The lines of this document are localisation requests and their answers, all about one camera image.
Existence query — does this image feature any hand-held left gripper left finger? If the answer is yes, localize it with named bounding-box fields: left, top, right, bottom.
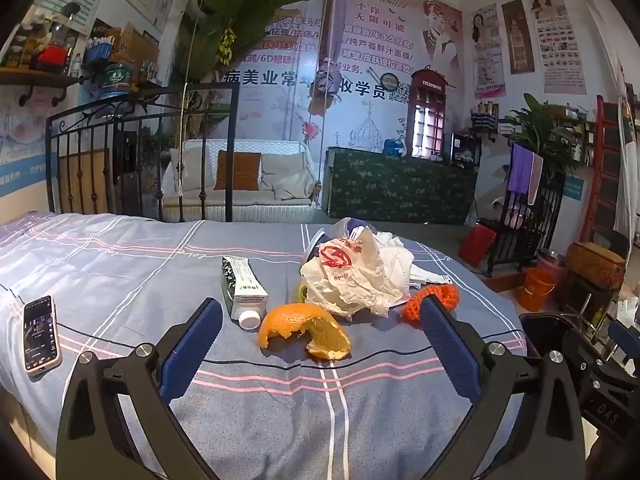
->
left=56, top=297, right=224, bottom=480

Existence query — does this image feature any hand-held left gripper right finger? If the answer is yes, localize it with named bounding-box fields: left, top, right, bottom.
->
left=419, top=295, right=587, bottom=480

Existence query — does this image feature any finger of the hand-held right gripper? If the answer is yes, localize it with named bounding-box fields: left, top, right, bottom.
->
left=606, top=319, right=640, bottom=367
left=561, top=329, right=608, bottom=396

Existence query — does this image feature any dark brown trash bin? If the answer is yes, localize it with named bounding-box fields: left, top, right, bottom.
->
left=519, top=311, right=568, bottom=361

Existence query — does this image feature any orange foam fruit net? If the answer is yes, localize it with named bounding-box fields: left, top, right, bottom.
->
left=401, top=284, right=460, bottom=328

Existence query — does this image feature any white green toothpaste tube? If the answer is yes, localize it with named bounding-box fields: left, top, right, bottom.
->
left=221, top=256, right=268, bottom=331

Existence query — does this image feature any white face mask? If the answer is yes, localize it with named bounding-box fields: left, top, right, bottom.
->
left=382, top=247, right=453, bottom=293

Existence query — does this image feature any orange peel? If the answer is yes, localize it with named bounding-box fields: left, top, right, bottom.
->
left=257, top=302, right=352, bottom=361

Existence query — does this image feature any white plastic bag red print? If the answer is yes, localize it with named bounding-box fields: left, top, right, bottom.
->
left=299, top=225, right=416, bottom=318

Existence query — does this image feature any swivel stool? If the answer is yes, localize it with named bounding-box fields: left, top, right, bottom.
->
left=560, top=275, right=623, bottom=331

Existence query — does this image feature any orange bucket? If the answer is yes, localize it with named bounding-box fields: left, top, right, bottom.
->
left=517, top=267, right=557, bottom=312

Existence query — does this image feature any blue-grey plaid blanket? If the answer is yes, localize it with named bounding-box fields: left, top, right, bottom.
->
left=0, top=210, right=531, bottom=480

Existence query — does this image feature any pink bucket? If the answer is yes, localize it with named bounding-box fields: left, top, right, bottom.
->
left=535, top=248, right=568, bottom=281

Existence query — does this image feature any red heater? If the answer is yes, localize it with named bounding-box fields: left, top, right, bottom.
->
left=458, top=222, right=497, bottom=268

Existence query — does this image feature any black metal rack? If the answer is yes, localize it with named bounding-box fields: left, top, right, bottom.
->
left=486, top=142, right=568, bottom=278

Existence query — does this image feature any white wicker sofa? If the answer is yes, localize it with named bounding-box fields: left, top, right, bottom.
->
left=161, top=139, right=321, bottom=223

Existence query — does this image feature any white smartphone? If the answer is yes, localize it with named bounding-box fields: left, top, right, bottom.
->
left=22, top=295, right=63, bottom=377

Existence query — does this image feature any green patterned counter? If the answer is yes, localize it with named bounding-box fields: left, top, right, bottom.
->
left=325, top=146, right=478, bottom=226

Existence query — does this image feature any red wooden ladder shelf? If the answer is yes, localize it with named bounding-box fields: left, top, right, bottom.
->
left=580, top=95, right=631, bottom=243

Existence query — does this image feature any beige cushion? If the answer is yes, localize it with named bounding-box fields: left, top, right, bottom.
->
left=170, top=147, right=221, bottom=193
left=260, top=152, right=316, bottom=201

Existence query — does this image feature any white hanging banner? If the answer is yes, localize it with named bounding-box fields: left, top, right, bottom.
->
left=612, top=55, right=640, bottom=248

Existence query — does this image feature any orange cushion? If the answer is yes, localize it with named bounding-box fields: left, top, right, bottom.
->
left=214, top=151, right=263, bottom=192

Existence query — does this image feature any pink towel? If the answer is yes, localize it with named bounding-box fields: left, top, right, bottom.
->
left=527, top=152, right=545, bottom=206

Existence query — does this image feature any purple towel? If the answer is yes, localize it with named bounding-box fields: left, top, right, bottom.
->
left=506, top=142, right=536, bottom=196

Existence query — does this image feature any potted green plant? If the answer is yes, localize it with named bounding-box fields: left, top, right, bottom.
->
left=505, top=92, right=583, bottom=176

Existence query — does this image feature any small bottle shelf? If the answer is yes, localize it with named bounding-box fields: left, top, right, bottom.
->
left=470, top=102, right=501, bottom=141

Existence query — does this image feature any red telephone booth cabinet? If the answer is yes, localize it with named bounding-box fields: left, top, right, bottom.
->
left=406, top=70, right=449, bottom=158

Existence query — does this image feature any blue water jug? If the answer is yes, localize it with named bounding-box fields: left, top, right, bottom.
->
left=97, top=61, right=133, bottom=103

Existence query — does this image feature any cardboard box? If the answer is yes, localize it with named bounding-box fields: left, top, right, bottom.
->
left=112, top=22, right=160, bottom=81

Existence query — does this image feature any blue basket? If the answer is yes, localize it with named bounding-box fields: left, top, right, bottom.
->
left=82, top=40, right=115, bottom=68

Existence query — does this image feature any hanging purple umbrella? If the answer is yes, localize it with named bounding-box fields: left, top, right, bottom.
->
left=307, top=0, right=351, bottom=116

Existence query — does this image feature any red box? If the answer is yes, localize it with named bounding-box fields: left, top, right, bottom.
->
left=32, top=45, right=68, bottom=68

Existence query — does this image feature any large green leafy plant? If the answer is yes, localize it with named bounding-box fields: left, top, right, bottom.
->
left=177, top=0, right=326, bottom=86

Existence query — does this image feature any black iron bed frame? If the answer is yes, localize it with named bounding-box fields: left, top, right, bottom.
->
left=45, top=81, right=241, bottom=223

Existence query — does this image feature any portrait wall poster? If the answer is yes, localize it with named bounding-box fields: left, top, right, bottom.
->
left=470, top=2, right=507, bottom=100

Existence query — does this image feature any chart wall poster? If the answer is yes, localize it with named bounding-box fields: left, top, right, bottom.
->
left=525, top=0, right=587, bottom=96

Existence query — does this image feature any wooden wall shelf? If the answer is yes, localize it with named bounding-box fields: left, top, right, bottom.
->
left=0, top=65, right=86, bottom=108

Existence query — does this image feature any clock tower wall poster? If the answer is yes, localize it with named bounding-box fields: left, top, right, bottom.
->
left=501, top=0, right=536, bottom=76

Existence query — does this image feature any large wall poster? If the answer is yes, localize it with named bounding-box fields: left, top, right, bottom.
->
left=165, top=0, right=463, bottom=151

